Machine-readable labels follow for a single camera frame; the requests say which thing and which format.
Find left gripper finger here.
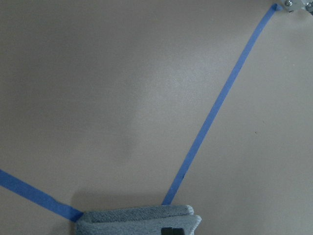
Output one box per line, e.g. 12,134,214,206
161,227,184,235

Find pink and grey towel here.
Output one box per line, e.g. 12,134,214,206
75,205,201,235

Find aluminium frame post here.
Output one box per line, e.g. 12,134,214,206
280,0,313,13

